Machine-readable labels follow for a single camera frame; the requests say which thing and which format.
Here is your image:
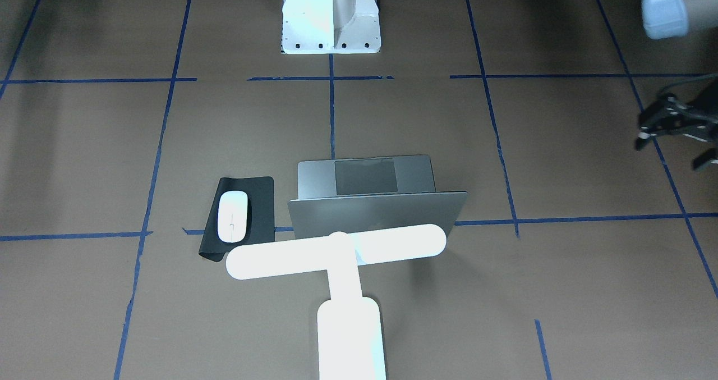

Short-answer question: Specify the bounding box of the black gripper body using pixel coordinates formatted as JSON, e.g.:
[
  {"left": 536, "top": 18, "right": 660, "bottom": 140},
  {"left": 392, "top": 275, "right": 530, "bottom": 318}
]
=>
[{"left": 682, "top": 83, "right": 717, "bottom": 144}]

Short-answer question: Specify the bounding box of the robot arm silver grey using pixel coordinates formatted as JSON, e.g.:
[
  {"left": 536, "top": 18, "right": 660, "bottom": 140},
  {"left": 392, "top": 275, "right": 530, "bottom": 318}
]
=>
[{"left": 634, "top": 0, "right": 717, "bottom": 171}]

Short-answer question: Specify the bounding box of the black mouse pad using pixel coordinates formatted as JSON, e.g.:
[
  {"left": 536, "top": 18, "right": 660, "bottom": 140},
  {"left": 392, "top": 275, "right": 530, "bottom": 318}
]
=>
[{"left": 198, "top": 176, "right": 275, "bottom": 262}]

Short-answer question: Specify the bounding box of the white computer mouse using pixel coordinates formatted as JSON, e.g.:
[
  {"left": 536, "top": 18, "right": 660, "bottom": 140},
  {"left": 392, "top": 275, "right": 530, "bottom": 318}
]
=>
[{"left": 217, "top": 190, "right": 249, "bottom": 244}]

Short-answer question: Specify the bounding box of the white desk lamp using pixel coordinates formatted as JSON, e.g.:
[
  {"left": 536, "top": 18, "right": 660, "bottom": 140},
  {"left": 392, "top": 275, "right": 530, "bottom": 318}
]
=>
[{"left": 225, "top": 224, "right": 447, "bottom": 379}]

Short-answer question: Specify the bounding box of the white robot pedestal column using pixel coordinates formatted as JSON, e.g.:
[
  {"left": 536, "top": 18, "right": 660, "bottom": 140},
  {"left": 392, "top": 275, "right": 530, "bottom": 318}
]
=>
[{"left": 280, "top": 0, "right": 382, "bottom": 55}]

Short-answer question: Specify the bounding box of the silver laptop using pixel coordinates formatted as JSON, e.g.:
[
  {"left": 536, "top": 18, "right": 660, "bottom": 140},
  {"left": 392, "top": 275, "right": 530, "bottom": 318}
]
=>
[{"left": 288, "top": 155, "right": 468, "bottom": 239}]

